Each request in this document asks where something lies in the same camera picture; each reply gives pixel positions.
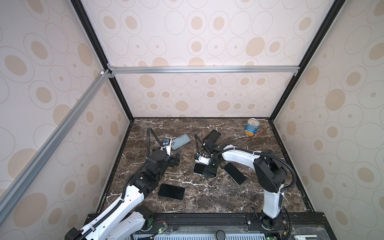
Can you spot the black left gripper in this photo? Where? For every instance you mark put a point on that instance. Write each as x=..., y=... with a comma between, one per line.
x=174, y=160

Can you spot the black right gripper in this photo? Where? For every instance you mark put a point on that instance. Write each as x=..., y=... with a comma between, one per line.
x=211, y=170

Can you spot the light blue cased phone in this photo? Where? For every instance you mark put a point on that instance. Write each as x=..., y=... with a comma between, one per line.
x=199, y=169

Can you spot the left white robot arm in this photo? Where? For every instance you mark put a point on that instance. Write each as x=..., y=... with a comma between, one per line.
x=119, y=221

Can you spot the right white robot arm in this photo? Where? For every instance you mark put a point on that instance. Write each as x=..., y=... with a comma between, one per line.
x=274, y=174

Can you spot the light blue empty phone case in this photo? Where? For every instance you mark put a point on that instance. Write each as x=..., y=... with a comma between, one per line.
x=180, y=141

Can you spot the black smartphone centre right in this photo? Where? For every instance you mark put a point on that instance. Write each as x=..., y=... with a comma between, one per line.
x=235, y=174

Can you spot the black smartphone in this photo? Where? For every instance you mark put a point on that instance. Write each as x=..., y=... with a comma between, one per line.
x=235, y=174
x=171, y=192

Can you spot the black smartphone front left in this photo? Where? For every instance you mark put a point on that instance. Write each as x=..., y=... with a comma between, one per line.
x=171, y=192

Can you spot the open tin can blue label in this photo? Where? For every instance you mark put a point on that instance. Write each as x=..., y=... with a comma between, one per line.
x=252, y=126

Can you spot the brown twig pieces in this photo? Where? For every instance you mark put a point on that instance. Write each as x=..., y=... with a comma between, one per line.
x=258, y=134

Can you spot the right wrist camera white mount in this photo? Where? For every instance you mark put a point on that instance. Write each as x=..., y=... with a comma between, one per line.
x=203, y=159

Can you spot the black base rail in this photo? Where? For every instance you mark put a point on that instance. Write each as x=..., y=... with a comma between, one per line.
x=229, y=226

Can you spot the silver aluminium rail back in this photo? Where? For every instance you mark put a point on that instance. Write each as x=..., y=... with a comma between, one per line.
x=204, y=70

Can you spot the silver aluminium rail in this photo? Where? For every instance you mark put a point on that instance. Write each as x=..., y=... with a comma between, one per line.
x=33, y=168
x=204, y=70

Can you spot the black vertical frame post left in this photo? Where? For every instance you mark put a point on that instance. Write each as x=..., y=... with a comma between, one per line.
x=96, y=44

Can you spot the black vertical frame post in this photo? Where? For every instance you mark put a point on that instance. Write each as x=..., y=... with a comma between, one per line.
x=96, y=44
x=319, y=37

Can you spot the silver aluminium rail left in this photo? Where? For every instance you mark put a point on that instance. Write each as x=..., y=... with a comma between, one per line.
x=33, y=168

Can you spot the black vertical frame post right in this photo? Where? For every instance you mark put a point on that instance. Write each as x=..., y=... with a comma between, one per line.
x=319, y=37

